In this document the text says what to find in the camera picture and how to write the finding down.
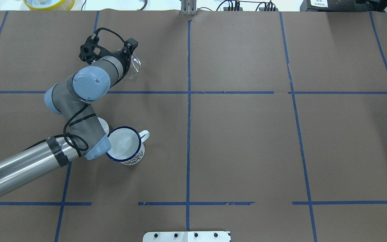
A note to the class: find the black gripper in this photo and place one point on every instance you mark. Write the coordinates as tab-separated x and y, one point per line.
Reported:
125	63

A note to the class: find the white ceramic lid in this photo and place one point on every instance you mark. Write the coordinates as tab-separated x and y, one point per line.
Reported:
104	125

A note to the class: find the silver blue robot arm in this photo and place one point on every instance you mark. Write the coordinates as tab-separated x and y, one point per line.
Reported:
83	134

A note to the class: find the far black orange connector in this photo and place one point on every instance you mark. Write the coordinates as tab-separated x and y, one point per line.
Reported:
229	5

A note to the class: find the black orange connector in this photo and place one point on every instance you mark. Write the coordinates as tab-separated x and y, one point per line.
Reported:
266	7
229	5

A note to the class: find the white enamel mug blue rim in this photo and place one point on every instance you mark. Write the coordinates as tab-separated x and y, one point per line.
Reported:
127	145

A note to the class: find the yellow rimmed bowl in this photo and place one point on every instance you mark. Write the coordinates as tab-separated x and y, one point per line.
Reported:
49	5

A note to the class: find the near black orange connector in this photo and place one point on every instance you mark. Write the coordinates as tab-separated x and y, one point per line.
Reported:
266	7

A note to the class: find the black computer box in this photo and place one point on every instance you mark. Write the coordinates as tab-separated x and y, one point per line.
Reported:
343	5

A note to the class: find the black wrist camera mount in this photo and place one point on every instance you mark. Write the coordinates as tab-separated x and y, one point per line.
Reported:
87	50

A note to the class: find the aluminium frame post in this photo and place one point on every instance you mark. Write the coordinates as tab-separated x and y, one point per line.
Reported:
189	7

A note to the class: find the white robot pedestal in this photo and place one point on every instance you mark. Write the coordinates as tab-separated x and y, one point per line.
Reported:
187	236

